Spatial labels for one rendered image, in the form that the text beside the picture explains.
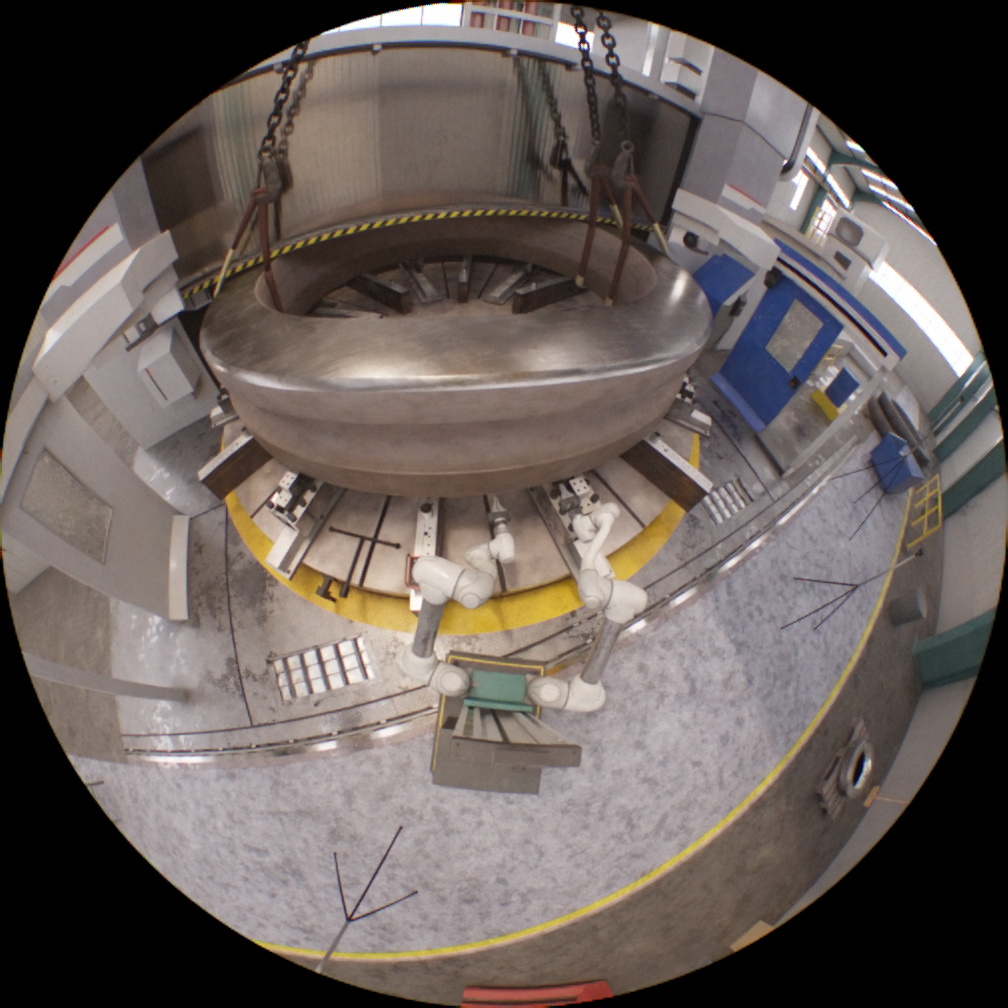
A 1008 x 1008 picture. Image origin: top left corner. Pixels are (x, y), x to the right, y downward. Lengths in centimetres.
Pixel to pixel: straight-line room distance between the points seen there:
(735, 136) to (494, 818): 677
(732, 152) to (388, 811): 695
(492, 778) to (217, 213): 521
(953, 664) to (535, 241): 1082
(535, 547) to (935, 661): 846
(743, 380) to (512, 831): 633
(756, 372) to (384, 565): 558
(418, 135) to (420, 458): 352
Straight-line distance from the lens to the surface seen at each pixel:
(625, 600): 149
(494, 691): 193
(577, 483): 229
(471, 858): 315
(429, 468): 191
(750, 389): 588
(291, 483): 256
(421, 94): 430
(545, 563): 255
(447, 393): 143
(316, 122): 421
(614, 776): 305
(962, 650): 875
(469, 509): 267
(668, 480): 316
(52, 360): 336
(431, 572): 129
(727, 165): 465
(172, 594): 409
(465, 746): 91
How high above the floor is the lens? 267
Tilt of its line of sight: 60 degrees down
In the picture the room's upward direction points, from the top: 9 degrees clockwise
